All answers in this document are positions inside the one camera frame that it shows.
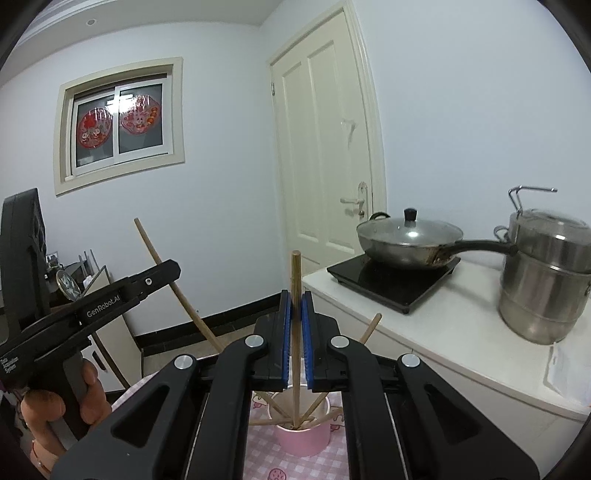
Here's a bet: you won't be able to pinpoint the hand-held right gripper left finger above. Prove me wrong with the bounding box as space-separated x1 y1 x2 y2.
51 290 293 480

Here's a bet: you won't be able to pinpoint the round silver mirror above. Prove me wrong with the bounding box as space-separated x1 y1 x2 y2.
55 271 81 302

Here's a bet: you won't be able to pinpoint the black induction cooktop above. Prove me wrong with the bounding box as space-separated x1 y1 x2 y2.
327 255 461 315

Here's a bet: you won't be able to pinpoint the glass wok lid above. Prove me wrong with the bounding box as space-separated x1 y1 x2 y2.
358 208 464 245

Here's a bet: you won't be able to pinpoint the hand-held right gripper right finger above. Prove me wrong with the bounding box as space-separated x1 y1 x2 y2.
301 290 541 480

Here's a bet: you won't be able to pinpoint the cream framed window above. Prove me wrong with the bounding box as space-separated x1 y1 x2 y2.
54 56 186 197

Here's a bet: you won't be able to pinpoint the bunch of wooden chopsticks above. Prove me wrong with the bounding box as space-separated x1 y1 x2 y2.
252 313 383 431

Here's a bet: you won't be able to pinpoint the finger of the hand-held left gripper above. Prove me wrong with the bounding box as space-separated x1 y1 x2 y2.
122 260 182 308

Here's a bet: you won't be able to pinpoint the long single wooden chopstick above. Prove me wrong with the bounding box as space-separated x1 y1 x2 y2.
291 250 303 430
134 218 227 354

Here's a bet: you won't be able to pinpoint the cream door handle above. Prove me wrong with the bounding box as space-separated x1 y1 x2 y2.
341 181 370 219

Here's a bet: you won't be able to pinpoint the red round window decoration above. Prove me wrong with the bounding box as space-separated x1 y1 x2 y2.
76 107 114 149
120 95 160 136

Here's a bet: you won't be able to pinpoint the steel wok black handle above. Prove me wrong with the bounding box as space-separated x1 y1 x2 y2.
356 212 518 271

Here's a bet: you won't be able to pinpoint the person's left hand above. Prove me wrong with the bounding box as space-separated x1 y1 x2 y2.
19 360 112 462

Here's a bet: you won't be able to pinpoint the grey metal rods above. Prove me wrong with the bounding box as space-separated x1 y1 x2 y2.
78 249 100 278

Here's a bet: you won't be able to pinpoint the cream panel door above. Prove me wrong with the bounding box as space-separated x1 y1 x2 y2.
267 0 387 278

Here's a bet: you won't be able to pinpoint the steel steamer pot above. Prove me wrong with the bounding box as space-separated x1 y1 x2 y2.
494 185 591 344

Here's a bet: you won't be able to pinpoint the pink cup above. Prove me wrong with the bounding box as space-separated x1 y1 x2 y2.
274 390 332 457

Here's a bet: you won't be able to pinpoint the pink checked bear tablecloth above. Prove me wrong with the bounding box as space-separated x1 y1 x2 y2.
108 371 352 480

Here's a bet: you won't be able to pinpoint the person's left forearm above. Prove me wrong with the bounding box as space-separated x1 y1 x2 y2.
28 443 61 480

